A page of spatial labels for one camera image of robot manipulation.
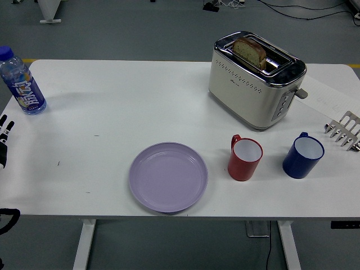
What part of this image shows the grey box under table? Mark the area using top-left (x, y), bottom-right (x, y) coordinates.
top-left (244, 220), bottom-right (271, 239)

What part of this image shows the white stand base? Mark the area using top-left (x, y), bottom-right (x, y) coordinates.
top-left (36, 0), bottom-right (62, 24)

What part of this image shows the blue mug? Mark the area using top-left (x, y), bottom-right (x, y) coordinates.
top-left (282, 132), bottom-right (325, 179)

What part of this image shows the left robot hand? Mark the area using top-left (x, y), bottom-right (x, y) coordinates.
top-left (0, 114), bottom-right (15, 170)

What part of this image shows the cream and chrome toaster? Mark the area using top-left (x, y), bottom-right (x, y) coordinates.
top-left (208, 30), bottom-right (309, 132)

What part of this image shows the long black floor cable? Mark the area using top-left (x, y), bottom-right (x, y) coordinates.
top-left (257, 0), bottom-right (351, 21)

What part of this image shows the white paper sheet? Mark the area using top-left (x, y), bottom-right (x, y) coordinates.
top-left (294, 73), bottom-right (360, 122)

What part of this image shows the blue drink bottle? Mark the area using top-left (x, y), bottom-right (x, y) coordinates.
top-left (0, 46), bottom-right (47, 116)

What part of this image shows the thin black floor cable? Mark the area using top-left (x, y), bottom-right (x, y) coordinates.
top-left (264, 237), bottom-right (272, 270)

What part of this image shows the bread slice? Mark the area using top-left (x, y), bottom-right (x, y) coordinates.
top-left (232, 37), bottom-right (267, 71)

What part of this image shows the purple plate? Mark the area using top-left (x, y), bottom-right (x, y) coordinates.
top-left (128, 142), bottom-right (209, 214)

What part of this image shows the red mug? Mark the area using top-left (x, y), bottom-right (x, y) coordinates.
top-left (227, 134), bottom-right (264, 182)

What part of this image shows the metal toast rack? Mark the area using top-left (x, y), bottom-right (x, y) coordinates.
top-left (323, 110), bottom-right (360, 152)

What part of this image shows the black table control panel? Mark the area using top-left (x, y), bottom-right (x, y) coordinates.
top-left (330, 221), bottom-right (360, 230)

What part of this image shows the white cable bundle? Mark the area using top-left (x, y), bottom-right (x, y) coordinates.
top-left (218, 0), bottom-right (246, 9)

